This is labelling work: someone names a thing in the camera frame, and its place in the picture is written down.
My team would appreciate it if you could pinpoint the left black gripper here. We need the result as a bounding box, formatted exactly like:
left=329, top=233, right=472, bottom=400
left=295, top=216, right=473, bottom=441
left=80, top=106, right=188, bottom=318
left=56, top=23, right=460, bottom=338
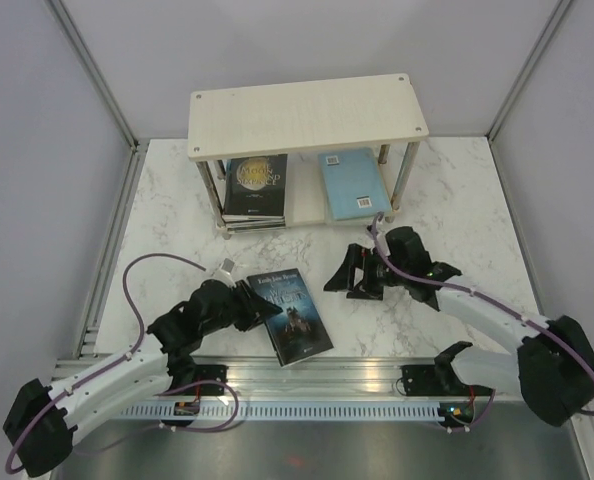
left=201, top=278, right=282, bottom=335

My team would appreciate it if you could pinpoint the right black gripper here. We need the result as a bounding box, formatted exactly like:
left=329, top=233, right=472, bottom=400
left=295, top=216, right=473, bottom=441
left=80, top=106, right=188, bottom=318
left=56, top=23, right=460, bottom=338
left=323, top=243, right=408, bottom=301

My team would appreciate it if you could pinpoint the navy blue crest book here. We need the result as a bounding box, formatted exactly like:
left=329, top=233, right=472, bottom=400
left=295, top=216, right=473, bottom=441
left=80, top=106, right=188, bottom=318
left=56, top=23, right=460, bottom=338
left=247, top=268, right=333, bottom=367

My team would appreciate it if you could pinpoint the yellow file folder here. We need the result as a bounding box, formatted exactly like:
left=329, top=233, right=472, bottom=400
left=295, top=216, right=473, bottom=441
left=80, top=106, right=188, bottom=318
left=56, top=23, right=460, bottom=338
left=326, top=213, right=396, bottom=225

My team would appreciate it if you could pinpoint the light blue barcode book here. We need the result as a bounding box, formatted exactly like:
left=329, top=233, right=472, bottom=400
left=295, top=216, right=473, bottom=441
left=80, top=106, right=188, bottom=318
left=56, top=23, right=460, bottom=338
left=318, top=148, right=391, bottom=221

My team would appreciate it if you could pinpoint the black Moon and Sixpence book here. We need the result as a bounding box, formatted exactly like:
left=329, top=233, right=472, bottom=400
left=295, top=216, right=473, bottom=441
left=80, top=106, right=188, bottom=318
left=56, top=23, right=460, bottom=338
left=223, top=154, right=288, bottom=221

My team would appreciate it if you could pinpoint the green fantasy cover book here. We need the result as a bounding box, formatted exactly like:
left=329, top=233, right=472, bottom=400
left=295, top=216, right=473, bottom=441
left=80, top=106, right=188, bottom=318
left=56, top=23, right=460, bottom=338
left=225, top=226, right=286, bottom=235

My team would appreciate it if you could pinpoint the purple Robinson Crusoe book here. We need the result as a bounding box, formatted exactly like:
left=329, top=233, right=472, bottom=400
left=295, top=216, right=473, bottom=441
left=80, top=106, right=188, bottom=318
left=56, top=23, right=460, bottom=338
left=226, top=221, right=286, bottom=232

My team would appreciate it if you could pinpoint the teal sea cover book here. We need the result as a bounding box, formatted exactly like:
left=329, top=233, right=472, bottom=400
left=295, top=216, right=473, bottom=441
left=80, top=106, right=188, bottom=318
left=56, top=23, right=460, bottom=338
left=223, top=215, right=285, bottom=226

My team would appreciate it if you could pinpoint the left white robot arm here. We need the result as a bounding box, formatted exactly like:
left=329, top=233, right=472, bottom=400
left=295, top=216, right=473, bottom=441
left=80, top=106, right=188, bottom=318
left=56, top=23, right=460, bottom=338
left=3, top=280, right=282, bottom=478

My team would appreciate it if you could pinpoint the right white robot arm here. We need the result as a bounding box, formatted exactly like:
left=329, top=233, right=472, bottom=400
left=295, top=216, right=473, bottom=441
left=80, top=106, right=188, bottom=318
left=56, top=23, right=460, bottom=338
left=324, top=226, right=594, bottom=427

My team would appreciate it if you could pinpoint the white two-tier wooden shelf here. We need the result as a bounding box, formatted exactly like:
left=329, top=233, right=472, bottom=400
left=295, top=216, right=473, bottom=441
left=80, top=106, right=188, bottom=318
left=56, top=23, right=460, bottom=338
left=187, top=73, right=429, bottom=238

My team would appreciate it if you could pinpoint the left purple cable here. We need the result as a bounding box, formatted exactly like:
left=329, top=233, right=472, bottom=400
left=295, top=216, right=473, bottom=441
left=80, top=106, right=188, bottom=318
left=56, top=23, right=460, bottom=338
left=4, top=253, right=208, bottom=474

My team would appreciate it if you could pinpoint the purple cable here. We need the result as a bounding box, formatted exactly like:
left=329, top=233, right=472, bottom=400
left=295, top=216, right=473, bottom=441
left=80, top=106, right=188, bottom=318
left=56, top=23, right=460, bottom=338
left=369, top=212, right=594, bottom=415
left=4, top=253, right=208, bottom=474

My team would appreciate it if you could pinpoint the white slotted cable duct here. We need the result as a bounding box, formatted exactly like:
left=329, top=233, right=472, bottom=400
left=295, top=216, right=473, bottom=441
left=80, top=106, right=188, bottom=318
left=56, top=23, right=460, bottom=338
left=118, top=400, right=466, bottom=422

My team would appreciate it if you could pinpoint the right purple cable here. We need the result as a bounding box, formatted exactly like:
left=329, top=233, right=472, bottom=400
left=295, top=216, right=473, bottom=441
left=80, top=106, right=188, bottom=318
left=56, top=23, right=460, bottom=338
left=369, top=212, right=594, bottom=415

